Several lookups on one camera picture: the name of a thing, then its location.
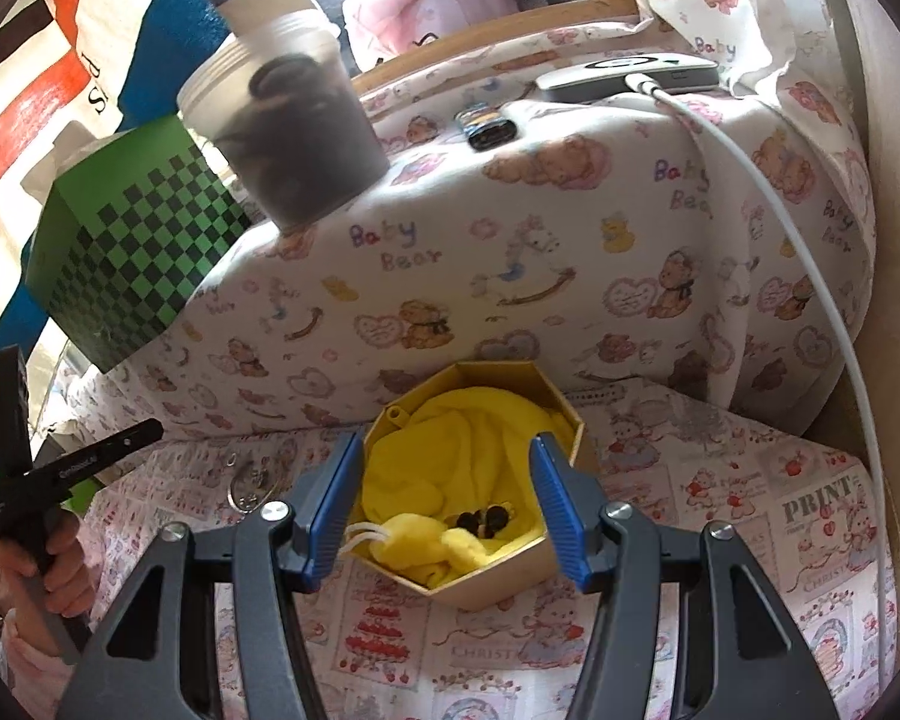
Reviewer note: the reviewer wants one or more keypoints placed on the green checkered tissue box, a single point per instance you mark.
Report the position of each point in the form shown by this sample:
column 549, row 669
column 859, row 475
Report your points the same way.
column 126, row 236

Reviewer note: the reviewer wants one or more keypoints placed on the small brown bead jewelry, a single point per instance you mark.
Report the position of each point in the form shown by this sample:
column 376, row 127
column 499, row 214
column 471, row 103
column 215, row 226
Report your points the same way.
column 485, row 523

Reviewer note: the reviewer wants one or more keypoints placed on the pink plush toy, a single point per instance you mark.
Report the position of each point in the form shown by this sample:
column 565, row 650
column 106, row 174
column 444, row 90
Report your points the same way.
column 380, row 30

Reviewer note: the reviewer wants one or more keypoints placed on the hexagonal cardboard box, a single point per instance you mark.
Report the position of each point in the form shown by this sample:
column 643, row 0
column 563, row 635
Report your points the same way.
column 531, row 564

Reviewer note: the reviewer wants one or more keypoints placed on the striped Paris curtain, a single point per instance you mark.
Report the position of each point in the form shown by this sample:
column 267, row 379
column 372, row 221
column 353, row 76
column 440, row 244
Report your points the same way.
column 105, row 64

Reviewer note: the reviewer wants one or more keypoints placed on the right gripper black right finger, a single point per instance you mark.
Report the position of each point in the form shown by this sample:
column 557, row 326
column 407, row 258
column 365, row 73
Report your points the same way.
column 667, row 599

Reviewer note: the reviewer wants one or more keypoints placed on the person's left hand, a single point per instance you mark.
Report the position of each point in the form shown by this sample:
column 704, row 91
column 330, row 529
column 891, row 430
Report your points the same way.
column 65, row 590

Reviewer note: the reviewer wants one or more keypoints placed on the christmas print bed cover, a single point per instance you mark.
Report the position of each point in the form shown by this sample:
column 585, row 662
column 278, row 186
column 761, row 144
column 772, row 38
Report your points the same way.
column 740, row 653

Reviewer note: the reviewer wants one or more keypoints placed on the teddy bear print sheet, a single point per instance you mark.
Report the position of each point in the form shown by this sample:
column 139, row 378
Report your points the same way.
column 685, row 237

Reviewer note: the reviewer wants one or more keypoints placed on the grey charging device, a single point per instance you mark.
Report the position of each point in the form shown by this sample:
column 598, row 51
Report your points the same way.
column 600, row 79

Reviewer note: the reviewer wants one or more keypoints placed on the yellow cloth pouch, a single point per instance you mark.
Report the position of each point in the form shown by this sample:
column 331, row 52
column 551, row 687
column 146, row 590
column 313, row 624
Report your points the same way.
column 458, row 452

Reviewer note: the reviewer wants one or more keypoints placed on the white tissue paper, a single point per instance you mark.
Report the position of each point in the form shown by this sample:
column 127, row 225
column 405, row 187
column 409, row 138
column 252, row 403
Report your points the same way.
column 73, row 144

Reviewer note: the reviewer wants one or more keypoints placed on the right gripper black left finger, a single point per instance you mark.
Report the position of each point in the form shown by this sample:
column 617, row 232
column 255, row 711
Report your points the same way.
column 217, row 599

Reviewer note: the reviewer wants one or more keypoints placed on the small black lighter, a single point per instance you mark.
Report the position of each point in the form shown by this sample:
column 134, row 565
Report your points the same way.
column 484, row 127

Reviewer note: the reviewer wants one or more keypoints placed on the plastic tub with dark contents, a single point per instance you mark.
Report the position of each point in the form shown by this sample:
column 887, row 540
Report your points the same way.
column 280, row 107

